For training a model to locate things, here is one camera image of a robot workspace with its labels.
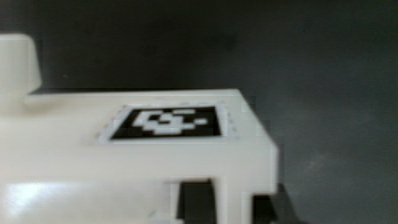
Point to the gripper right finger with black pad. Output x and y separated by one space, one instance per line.
272 208

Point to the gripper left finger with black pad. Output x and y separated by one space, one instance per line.
195 203

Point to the white drawer tray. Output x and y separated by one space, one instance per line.
99 150

